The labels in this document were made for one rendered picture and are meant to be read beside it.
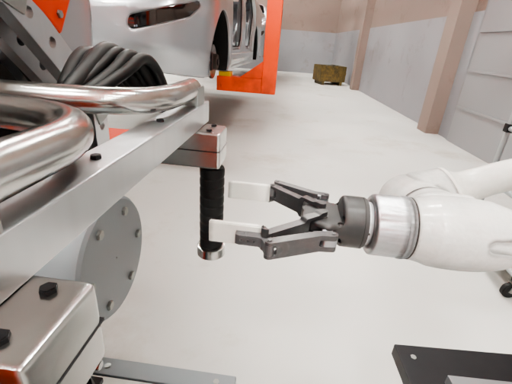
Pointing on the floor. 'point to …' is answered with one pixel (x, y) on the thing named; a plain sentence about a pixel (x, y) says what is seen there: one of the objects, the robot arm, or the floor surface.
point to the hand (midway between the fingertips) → (227, 207)
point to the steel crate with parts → (329, 74)
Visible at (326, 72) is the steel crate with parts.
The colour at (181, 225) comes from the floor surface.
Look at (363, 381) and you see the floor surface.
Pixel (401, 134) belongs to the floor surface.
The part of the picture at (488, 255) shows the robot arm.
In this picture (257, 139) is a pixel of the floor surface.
